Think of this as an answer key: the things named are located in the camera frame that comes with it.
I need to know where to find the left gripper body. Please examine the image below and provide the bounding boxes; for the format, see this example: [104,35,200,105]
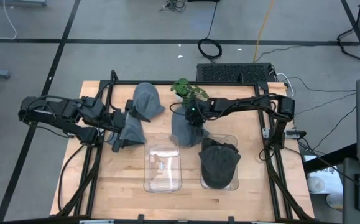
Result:
[111,99,134,153]

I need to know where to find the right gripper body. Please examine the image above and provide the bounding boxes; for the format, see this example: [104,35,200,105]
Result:
[184,101,211,127]

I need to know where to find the light grey hat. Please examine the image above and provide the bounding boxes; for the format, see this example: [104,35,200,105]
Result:
[171,105,210,147]
[132,82,166,121]
[107,113,146,147]

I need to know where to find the clear plastic bin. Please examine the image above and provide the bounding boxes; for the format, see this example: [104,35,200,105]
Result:
[143,133,183,193]
[200,133,241,191]

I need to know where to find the green plant in white pot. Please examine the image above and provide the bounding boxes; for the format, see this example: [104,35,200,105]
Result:
[170,77,210,108]

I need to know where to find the black computer tower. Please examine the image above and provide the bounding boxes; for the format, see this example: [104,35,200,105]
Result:
[196,63,277,83]

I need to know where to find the small black connector box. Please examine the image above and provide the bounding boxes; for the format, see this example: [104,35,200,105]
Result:
[286,129,307,140]

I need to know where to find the black angled bar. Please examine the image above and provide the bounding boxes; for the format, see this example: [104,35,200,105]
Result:
[302,142,358,174]

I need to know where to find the white paper roll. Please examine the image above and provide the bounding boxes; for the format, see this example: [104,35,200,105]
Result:
[307,175,326,194]

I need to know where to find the white cardboard box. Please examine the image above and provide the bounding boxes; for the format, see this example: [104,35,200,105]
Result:
[303,154,344,195]

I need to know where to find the white round object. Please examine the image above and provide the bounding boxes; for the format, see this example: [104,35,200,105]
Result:
[326,192,344,210]

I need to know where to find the black aluminium frame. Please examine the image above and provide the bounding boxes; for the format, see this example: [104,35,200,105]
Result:
[55,70,316,224]

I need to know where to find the black coiled cable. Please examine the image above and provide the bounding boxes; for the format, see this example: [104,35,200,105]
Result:
[197,1,223,63]

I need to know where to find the white looped cable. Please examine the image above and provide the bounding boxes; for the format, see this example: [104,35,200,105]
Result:
[275,72,296,101]

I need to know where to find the yellow cable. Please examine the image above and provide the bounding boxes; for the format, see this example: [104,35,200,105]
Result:
[252,0,276,63]

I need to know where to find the black cable bundle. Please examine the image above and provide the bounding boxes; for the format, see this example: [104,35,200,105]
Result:
[159,0,187,12]

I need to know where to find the thin black floor cable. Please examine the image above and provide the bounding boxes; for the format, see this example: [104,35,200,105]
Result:
[280,76,357,93]
[293,92,357,116]

